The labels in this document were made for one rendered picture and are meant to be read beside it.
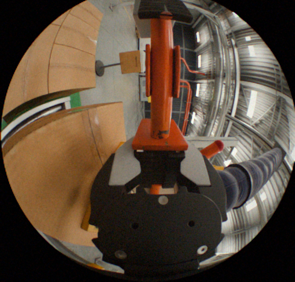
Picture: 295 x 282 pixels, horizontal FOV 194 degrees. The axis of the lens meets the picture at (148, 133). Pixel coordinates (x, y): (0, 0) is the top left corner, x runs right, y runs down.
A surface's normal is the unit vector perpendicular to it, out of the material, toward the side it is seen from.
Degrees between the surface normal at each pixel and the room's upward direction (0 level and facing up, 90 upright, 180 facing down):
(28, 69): 0
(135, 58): 90
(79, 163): 0
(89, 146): 0
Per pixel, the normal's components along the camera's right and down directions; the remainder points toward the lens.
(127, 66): -0.05, 0.73
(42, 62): 1.00, 0.03
